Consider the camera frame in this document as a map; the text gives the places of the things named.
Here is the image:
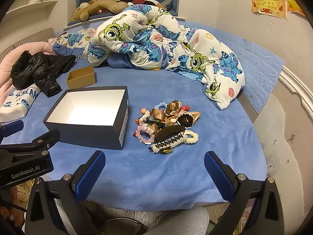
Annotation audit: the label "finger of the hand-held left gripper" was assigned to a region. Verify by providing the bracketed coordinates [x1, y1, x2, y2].
[0, 128, 61, 157]
[0, 120, 24, 144]

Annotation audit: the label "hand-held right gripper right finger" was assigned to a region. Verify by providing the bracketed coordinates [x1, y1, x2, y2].
[204, 151, 285, 235]

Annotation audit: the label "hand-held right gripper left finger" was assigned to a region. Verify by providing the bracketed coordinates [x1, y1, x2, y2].
[24, 150, 106, 235]

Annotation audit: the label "dark box with white inside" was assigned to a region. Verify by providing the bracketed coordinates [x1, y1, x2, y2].
[43, 86, 129, 150]

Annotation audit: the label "cream lace scrunchie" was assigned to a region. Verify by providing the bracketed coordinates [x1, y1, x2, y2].
[182, 130, 199, 144]

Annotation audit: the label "cream hair clip black teeth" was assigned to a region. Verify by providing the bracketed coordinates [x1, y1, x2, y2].
[148, 132, 187, 155]

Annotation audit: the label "black scrunchie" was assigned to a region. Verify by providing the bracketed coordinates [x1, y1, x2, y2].
[176, 113, 195, 128]

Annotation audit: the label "brown knit hair clip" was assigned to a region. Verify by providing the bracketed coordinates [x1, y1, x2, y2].
[154, 125, 186, 143]

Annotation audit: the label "pink knit scrunchie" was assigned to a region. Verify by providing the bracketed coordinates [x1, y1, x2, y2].
[135, 125, 157, 145]

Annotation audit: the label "cartoon printed pillow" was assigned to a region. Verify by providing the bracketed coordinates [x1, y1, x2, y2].
[56, 28, 98, 52]
[0, 84, 41, 123]

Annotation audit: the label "yellow printed bag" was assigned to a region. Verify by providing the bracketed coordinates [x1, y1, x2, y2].
[8, 179, 36, 228]

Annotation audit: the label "blue bed sheet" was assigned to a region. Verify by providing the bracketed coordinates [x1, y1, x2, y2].
[0, 51, 267, 212]

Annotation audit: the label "black puffer jacket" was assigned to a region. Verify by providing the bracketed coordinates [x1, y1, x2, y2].
[10, 50, 77, 97]

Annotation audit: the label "small gold cardboard box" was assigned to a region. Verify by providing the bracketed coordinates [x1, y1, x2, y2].
[67, 66, 96, 89]

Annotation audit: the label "brown scrunchie with white lace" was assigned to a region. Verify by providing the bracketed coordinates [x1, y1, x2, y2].
[165, 100, 183, 116]

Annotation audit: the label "pile of brown snack packets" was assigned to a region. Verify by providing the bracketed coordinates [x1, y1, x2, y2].
[147, 100, 201, 135]

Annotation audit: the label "grey checked cushion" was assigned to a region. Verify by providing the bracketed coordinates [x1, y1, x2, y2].
[0, 28, 56, 63]

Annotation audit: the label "blue cloth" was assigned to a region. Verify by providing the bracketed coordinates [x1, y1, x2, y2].
[107, 53, 140, 69]

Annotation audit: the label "cartoon monster printed blanket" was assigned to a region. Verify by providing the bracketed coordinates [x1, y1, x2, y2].
[87, 5, 245, 110]

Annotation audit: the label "brown teddy bear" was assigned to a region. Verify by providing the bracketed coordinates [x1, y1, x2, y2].
[71, 0, 130, 22]

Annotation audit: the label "orange framed certificate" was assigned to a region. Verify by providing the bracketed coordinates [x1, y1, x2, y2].
[251, 0, 287, 18]

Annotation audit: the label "white wall moulding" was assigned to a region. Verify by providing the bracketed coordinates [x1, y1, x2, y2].
[279, 65, 313, 121]

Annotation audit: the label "white wall shelf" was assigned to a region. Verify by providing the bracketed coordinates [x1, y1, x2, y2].
[5, 0, 60, 17]

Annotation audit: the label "blue foam wall panel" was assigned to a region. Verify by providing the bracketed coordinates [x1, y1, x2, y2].
[182, 21, 285, 114]

